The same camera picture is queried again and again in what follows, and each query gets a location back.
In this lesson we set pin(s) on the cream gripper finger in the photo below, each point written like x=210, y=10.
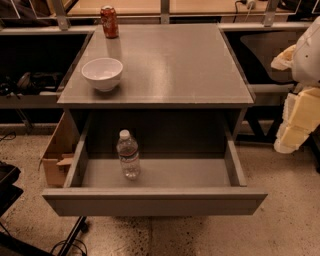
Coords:
x=301, y=116
x=284, y=60

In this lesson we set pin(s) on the clear plastic water bottle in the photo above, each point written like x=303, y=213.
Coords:
x=128, y=153

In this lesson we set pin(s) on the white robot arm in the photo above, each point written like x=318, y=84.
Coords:
x=306, y=59

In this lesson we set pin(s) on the grey cabinet with counter top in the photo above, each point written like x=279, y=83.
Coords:
x=167, y=70

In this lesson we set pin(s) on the grey open top drawer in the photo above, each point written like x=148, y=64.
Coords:
x=189, y=167

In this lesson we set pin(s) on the black office chair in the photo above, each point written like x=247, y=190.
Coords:
x=265, y=47

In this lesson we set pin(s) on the white ceramic bowl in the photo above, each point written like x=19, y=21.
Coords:
x=103, y=74

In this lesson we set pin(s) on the red soda can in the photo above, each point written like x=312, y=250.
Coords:
x=109, y=22

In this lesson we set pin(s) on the brown cardboard box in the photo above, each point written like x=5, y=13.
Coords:
x=59, y=153

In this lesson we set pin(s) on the dark headphones on shelf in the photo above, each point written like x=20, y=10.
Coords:
x=31, y=83

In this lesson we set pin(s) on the grey metal shelf rail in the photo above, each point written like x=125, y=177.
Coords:
x=84, y=15

